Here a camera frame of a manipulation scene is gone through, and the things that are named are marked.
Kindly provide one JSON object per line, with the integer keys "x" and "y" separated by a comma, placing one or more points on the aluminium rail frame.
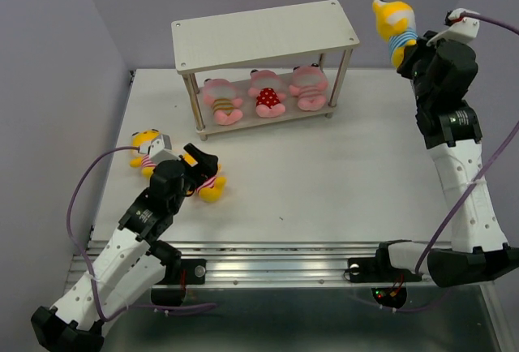
{"x": 302, "y": 197}

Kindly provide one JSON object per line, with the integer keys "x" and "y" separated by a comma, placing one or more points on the white two-tier shelf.
{"x": 277, "y": 39}

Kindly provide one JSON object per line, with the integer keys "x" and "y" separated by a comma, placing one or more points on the yellow toy pink stripes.
{"x": 136, "y": 140}

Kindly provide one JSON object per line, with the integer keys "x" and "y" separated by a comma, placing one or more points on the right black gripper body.
{"x": 416, "y": 66}

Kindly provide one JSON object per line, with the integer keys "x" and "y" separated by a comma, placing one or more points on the yellow toy blue striped shirt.
{"x": 395, "y": 23}

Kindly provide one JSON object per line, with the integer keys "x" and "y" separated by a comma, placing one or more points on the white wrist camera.
{"x": 462, "y": 25}
{"x": 157, "y": 150}

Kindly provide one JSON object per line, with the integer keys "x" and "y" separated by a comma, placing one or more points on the pink frog toy orange stripes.
{"x": 222, "y": 98}

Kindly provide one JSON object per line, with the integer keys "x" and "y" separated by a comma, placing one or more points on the pink frog toy polka-dot dress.
{"x": 268, "y": 90}

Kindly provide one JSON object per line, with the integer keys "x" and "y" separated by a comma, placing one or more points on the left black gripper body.
{"x": 190, "y": 184}

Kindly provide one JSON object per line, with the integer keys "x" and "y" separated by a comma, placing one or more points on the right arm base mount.
{"x": 378, "y": 268}

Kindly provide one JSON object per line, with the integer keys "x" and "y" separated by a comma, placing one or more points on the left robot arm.
{"x": 133, "y": 260}

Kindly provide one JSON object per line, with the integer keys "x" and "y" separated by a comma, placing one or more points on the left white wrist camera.
{"x": 157, "y": 150}

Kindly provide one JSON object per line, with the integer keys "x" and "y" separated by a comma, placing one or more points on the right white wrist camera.
{"x": 462, "y": 25}

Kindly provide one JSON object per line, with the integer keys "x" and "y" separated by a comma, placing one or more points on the yellow toy red stripes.
{"x": 210, "y": 183}

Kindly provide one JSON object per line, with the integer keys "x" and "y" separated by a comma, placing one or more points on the pink frog toy striped shirt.
{"x": 308, "y": 84}

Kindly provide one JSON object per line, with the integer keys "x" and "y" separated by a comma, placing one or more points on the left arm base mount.
{"x": 178, "y": 270}

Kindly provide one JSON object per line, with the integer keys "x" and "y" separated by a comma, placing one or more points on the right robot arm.
{"x": 469, "y": 246}

